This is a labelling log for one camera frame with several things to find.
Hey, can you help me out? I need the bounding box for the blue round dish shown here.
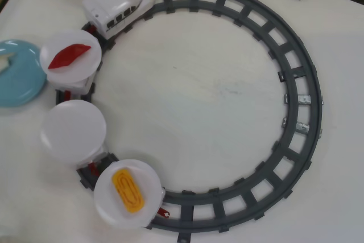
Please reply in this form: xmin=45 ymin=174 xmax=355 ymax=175
xmin=0 ymin=39 xmax=48 ymax=109

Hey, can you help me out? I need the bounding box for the red tuna toy sushi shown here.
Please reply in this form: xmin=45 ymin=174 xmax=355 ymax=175
xmin=47 ymin=43 xmax=92 ymax=69

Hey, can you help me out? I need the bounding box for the white round plate, red sushi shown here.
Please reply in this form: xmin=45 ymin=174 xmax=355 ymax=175
xmin=39 ymin=30 xmax=102 ymax=84

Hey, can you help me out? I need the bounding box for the white wagon under red sushi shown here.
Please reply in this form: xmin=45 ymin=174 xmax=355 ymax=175
xmin=53 ymin=65 xmax=96 ymax=96

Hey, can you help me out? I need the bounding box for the white round plate, orange sushi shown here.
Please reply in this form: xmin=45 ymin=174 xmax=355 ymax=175
xmin=39 ymin=100 xmax=107 ymax=166

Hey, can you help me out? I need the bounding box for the white Shinkansen toy locomotive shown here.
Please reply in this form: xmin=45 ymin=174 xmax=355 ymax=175
xmin=81 ymin=0 xmax=156 ymax=40

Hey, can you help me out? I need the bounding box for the white round plate, egg sushi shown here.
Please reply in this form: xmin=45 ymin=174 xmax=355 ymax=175
xmin=93 ymin=159 xmax=163 ymax=223

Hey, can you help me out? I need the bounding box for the yellow egg toy sushi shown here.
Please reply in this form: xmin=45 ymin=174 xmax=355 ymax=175
xmin=111 ymin=168 xmax=145 ymax=214

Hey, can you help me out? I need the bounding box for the white wagon under egg sushi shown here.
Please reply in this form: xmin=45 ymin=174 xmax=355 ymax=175
xmin=153 ymin=187 xmax=166 ymax=215

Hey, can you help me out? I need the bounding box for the silver foil tape strip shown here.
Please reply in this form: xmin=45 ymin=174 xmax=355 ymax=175
xmin=283 ymin=94 xmax=325 ymax=107
xmin=280 ymin=117 xmax=324 ymax=138

